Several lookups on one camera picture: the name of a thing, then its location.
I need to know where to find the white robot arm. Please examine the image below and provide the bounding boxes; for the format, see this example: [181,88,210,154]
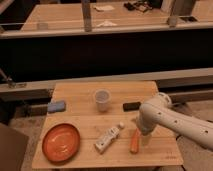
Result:
[136,92,213,151]

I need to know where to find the white crumpled paper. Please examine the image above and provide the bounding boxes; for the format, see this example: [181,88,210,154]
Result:
[97,20,117,27]

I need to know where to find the wooden cutting board table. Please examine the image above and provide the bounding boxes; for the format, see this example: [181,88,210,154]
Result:
[42,81,183,169]

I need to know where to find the white tube bottle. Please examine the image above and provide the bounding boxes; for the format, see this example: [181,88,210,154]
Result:
[94,122,125,154]

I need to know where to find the black rectangular block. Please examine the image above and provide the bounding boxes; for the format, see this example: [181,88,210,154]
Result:
[123,102,141,112]

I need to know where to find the blue sponge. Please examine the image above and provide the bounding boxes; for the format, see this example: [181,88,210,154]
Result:
[47,101,66,113]

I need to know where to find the metal post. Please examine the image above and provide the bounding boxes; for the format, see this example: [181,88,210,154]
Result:
[81,0,92,32]

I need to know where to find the orange pepper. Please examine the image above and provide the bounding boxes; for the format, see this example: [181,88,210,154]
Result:
[130,129,140,154]

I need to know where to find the dark tools on far table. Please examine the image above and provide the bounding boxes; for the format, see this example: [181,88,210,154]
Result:
[123,0,152,13]

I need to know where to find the white paper on far table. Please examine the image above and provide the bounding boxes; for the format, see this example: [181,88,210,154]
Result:
[93,5,115,12]

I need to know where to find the orange plate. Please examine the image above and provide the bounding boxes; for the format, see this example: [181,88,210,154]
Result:
[42,123,80,163]

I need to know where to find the white ceramic cup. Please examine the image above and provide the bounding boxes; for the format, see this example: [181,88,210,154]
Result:
[94,89,110,112]

